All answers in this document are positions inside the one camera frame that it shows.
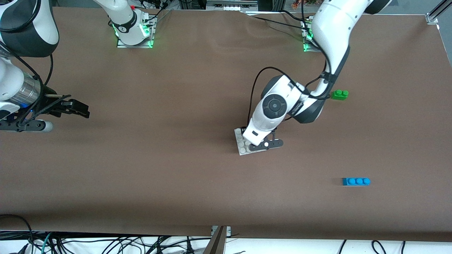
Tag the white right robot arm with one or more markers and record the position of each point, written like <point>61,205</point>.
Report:
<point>123,21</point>

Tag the aluminium profile bar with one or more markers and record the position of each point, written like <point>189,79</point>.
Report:
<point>216,245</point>

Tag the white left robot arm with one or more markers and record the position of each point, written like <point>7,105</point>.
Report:
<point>332,31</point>

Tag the brown table cover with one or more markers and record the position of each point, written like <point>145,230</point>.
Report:
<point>176,194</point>

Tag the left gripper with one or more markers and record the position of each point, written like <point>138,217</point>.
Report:
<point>243,129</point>

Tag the white studded base plate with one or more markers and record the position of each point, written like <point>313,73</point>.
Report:
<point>242,147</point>

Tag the metal edge bracket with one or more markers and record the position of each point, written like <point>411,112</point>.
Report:
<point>214,230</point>

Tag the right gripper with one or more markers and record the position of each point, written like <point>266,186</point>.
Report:
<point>48,104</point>

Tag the aluminium frame profile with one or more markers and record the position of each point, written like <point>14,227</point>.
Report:
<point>443,6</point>

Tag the aluminium corner bracket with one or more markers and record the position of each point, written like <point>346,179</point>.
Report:
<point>431,19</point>

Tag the grey metal device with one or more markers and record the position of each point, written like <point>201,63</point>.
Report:
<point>231,5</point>

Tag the orange cluttered object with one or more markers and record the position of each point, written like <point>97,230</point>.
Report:
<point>303,3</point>

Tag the green two-stud block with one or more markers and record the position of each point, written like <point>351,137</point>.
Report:
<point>340,95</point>

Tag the blue three-stud block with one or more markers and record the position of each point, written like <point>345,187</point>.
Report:
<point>356,181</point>

